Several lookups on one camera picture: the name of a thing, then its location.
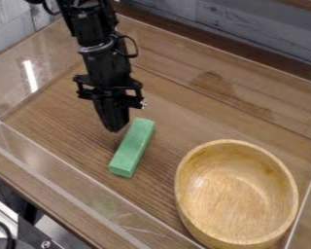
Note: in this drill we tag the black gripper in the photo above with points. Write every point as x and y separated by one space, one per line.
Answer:
108 85

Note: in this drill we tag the green rectangular block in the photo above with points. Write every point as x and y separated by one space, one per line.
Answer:
132 147

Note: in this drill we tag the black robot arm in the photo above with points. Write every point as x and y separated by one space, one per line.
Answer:
91 22

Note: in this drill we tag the brown wooden bowl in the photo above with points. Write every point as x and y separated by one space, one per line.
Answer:
235 194

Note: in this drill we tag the clear acrylic tray wall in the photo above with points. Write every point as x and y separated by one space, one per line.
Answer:
207 94

